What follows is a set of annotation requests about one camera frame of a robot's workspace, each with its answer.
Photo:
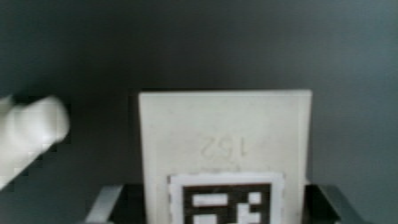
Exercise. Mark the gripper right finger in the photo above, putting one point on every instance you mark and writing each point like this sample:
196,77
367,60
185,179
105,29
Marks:
349,216

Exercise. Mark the white round stool seat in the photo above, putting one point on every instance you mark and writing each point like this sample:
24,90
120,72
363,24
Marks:
224,155

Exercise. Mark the white stool leg middle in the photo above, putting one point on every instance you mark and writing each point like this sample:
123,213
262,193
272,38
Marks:
34,127

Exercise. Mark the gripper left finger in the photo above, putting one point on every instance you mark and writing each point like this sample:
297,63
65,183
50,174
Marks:
104,205

